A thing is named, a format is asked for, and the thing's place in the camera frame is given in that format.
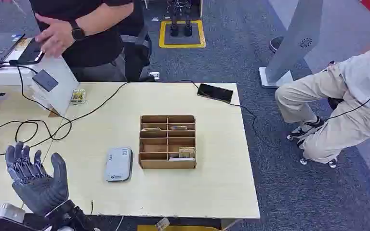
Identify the yellow snack packet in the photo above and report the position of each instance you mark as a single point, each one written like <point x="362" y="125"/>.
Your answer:
<point x="78" y="96"/>

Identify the black smartphone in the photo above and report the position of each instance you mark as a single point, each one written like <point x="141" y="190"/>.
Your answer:
<point x="215" y="92"/>

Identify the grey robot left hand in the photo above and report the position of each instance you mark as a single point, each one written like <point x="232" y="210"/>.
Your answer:
<point x="39" y="191"/>

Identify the tan card stack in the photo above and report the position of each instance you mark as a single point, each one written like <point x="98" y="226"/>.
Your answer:
<point x="187" y="152"/>

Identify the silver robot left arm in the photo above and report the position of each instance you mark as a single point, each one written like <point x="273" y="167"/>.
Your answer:
<point x="73" y="220"/>

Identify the wooden compartment card box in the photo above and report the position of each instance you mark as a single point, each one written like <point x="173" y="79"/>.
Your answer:
<point x="167" y="164"/>

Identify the black wristwatch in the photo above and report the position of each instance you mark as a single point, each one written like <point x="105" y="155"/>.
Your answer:
<point x="77" y="32"/>

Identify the white slanted stand box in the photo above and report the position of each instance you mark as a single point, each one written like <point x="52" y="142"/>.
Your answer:
<point x="60" y="86"/>

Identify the white paper tag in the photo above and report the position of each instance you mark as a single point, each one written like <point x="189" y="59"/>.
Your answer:
<point x="162" y="223"/>

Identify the seated person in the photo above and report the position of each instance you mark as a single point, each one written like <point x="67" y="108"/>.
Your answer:
<point x="347" y="102"/>

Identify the white floor socket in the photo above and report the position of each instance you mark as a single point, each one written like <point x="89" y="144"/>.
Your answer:
<point x="154" y="75"/>

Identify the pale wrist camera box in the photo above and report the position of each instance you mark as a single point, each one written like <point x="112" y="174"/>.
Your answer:
<point x="3" y="213"/>

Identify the white card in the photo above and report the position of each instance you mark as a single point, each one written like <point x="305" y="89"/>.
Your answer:
<point x="181" y="158"/>

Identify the white floor stand pillar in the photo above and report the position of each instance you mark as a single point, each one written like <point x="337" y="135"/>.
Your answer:
<point x="287" y="47"/>

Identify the black tablet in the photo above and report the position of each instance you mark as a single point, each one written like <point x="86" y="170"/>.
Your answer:
<point x="30" y="52"/>

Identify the brown card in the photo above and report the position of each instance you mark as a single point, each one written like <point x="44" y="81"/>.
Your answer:
<point x="150" y="129"/>
<point x="178" y="128"/>

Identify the standing person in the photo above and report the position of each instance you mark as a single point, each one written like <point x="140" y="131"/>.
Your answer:
<point x="102" y="38"/>

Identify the rolling chair base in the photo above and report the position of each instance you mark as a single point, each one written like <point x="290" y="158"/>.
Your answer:
<point x="319" y="159"/>

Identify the black shoe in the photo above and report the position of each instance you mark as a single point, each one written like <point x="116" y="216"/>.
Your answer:
<point x="275" y="44"/>

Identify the black robot legs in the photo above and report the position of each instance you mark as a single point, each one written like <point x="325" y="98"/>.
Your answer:
<point x="175" y="19"/>

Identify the person's hand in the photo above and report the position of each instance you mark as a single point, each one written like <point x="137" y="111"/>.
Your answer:
<point x="55" y="36"/>

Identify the small black square device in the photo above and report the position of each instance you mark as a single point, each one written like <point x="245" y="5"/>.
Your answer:
<point x="45" y="80"/>

